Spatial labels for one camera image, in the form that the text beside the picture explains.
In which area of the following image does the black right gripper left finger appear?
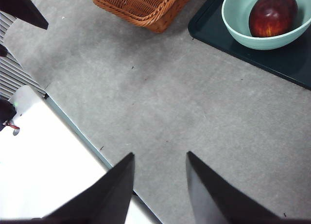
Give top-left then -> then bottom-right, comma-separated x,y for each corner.
0,152 -> 136,224

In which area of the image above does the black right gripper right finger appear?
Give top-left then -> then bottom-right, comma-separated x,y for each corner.
186,151 -> 311,224

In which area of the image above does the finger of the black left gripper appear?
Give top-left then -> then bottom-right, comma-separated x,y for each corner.
0,0 -> 49,30

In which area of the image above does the brown wicker basket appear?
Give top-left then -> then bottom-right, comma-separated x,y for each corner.
92,0 -> 199,34

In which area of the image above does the white box with green light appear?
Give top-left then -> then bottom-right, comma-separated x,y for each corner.
8,85 -> 42,118

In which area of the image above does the teal ceramic bowl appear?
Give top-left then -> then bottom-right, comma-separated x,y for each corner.
221,0 -> 311,51

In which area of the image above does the red cable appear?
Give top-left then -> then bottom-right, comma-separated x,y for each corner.
2,121 -> 20,130

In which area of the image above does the grey ribbed panel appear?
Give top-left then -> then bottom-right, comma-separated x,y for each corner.
0,10 -> 47,98

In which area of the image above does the dark green rectangular tray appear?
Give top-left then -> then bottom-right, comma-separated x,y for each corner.
188,0 -> 311,91

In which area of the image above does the dark red plum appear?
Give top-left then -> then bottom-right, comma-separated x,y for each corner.
248,0 -> 298,38

